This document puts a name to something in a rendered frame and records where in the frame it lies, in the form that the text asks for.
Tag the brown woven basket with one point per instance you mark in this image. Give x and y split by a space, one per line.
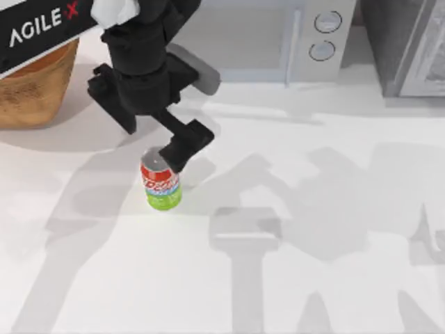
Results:
31 94

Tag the red and green can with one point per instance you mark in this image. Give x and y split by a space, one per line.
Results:
163 189

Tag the grey cabinet with dark inside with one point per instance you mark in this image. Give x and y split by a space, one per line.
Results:
386 45

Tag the pale grey cabinet door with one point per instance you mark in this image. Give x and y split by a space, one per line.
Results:
426 52

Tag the round microwave knob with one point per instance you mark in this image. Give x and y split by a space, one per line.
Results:
322 51
328 21

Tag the pale microwave oven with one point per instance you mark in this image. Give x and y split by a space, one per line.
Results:
344 41

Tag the pale microwave door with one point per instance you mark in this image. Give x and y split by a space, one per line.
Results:
250 38

